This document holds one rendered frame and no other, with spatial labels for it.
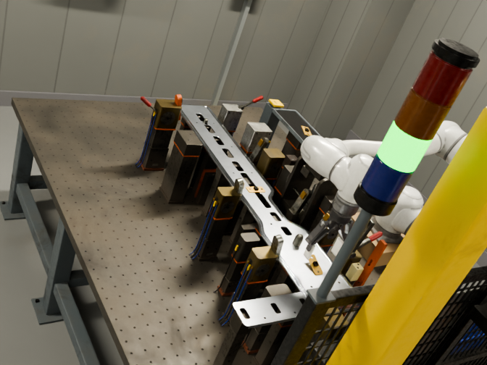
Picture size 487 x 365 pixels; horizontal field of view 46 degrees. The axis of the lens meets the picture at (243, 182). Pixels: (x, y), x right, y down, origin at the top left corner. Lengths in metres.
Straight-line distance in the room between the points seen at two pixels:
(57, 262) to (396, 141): 2.05
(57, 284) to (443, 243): 2.10
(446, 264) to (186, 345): 1.23
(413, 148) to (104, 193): 1.89
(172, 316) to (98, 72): 2.80
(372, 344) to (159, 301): 1.15
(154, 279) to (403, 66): 3.62
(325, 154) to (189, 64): 3.07
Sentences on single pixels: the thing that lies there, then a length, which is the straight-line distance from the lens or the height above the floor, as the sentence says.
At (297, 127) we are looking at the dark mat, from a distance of 2.71.
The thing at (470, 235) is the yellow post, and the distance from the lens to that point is 1.05.
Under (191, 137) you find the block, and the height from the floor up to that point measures 1.03.
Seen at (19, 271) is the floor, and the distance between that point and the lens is 3.21.
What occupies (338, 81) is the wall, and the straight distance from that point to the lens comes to 5.24.
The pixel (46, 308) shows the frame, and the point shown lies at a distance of 2.99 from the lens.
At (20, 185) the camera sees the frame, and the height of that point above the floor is 0.23.
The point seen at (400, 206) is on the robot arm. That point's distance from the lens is 2.81.
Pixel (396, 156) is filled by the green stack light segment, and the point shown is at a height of 1.89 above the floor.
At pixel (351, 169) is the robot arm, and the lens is 1.89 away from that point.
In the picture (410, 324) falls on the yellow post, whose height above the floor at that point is 1.58.
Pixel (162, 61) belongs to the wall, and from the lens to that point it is 4.78.
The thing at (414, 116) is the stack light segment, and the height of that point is 1.96.
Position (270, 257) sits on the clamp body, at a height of 1.05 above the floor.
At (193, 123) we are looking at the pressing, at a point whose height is 1.00.
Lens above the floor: 2.25
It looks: 31 degrees down
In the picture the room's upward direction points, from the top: 22 degrees clockwise
